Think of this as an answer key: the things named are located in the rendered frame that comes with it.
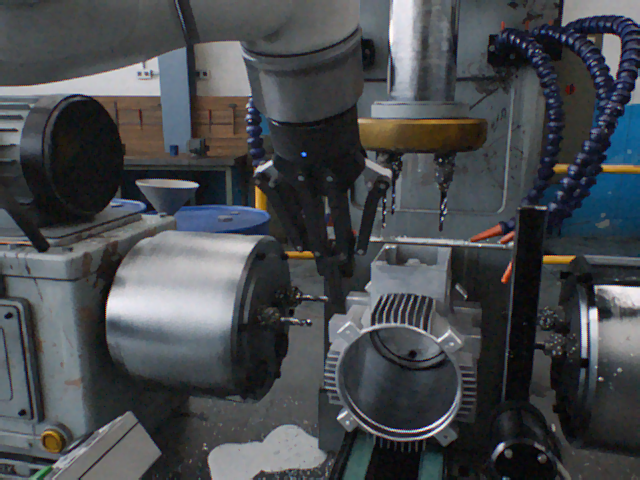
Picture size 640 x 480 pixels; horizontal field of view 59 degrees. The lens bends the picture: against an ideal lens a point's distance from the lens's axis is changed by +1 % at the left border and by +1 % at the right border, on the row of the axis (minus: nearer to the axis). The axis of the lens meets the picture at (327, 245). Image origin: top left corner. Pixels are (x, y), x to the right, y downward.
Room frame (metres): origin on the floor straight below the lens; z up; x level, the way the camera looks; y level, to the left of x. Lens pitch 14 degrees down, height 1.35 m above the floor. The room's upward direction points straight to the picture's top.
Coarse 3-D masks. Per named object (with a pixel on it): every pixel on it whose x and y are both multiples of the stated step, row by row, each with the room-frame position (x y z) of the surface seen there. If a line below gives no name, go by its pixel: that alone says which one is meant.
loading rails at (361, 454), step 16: (352, 432) 0.67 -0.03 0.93; (352, 448) 0.65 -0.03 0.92; (368, 448) 0.65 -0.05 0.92; (384, 448) 0.75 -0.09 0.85; (400, 448) 0.75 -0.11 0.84; (432, 448) 0.65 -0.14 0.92; (448, 448) 0.63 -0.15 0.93; (336, 464) 0.60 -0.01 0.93; (352, 464) 0.61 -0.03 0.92; (368, 464) 0.61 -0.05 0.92; (384, 464) 0.73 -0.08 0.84; (400, 464) 0.72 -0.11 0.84; (416, 464) 0.72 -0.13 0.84; (432, 464) 0.61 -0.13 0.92; (448, 464) 0.60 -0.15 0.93
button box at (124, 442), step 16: (128, 416) 0.45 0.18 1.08; (96, 432) 0.44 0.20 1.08; (112, 432) 0.43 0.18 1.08; (128, 432) 0.44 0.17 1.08; (144, 432) 0.45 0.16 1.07; (80, 448) 0.42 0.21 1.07; (96, 448) 0.40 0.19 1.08; (112, 448) 0.42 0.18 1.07; (128, 448) 0.43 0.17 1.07; (144, 448) 0.44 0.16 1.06; (64, 464) 0.40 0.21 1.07; (80, 464) 0.39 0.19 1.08; (96, 464) 0.39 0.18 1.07; (112, 464) 0.41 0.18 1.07; (128, 464) 0.42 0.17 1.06; (144, 464) 0.43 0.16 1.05
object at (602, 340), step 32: (576, 256) 0.72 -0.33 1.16; (608, 256) 0.69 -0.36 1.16; (576, 288) 0.67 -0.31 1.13; (608, 288) 0.62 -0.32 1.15; (544, 320) 0.73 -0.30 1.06; (576, 320) 0.65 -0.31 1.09; (608, 320) 0.59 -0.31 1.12; (544, 352) 0.65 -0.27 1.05; (576, 352) 0.62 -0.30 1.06; (608, 352) 0.57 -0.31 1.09; (576, 384) 0.61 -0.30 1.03; (608, 384) 0.56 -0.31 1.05; (576, 416) 0.61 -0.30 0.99; (608, 416) 0.56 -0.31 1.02; (576, 448) 0.62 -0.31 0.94; (608, 448) 0.59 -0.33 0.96
